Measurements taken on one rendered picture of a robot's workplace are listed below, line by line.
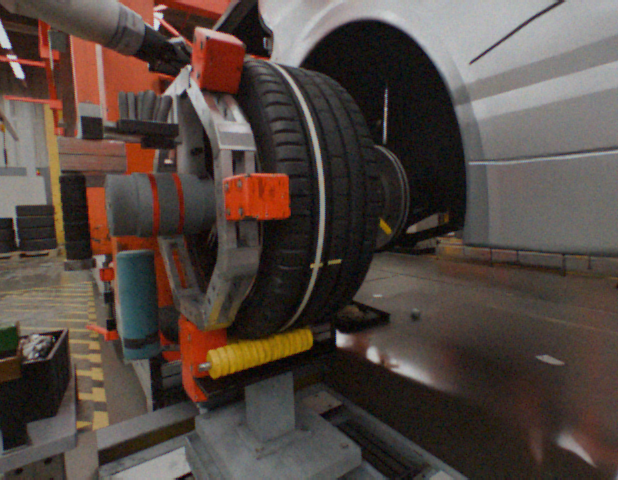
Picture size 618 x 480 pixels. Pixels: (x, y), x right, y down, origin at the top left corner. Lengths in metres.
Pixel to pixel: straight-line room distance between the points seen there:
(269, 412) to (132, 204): 0.61
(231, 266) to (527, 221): 0.50
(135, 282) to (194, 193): 0.27
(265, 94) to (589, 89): 0.50
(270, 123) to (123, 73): 0.75
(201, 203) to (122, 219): 0.16
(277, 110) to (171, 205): 0.30
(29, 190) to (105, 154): 11.18
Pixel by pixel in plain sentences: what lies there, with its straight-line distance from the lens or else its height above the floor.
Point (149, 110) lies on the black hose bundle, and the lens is 0.66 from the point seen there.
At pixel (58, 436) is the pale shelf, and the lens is 0.83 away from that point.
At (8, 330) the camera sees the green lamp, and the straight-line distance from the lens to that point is 0.76.
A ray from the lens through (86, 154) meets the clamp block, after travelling 0.64.
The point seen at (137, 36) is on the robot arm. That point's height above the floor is 1.19.
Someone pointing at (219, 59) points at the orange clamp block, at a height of 1.10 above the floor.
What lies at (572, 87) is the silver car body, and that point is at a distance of 0.69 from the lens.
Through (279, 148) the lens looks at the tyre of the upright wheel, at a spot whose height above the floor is 0.93.
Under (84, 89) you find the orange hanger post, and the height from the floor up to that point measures 1.77.
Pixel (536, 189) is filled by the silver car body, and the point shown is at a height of 0.85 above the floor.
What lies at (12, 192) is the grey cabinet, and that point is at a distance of 11.85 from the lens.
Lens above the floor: 0.83
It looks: 5 degrees down
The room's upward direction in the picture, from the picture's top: 2 degrees counter-clockwise
